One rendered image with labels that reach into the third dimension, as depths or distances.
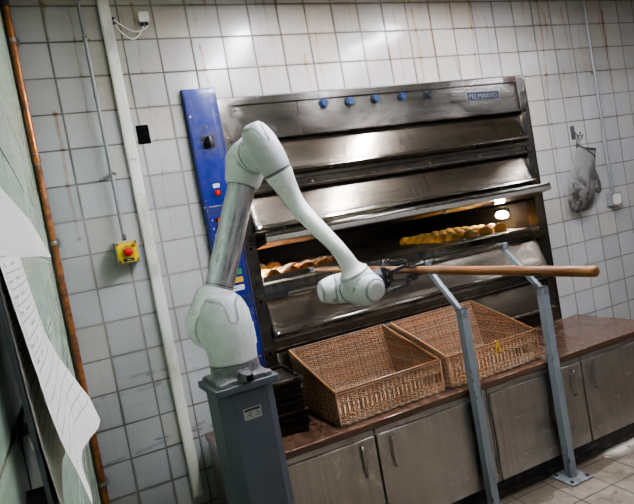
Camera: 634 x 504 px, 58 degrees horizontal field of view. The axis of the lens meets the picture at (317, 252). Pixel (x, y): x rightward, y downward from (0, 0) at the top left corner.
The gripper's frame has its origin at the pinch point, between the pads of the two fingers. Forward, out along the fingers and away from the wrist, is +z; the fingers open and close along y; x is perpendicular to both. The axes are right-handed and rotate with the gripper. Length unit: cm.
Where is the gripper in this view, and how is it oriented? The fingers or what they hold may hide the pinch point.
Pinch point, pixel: (415, 270)
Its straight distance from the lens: 221.3
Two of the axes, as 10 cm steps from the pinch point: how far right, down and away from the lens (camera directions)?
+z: 8.9, -1.8, 4.2
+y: 1.7, 9.8, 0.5
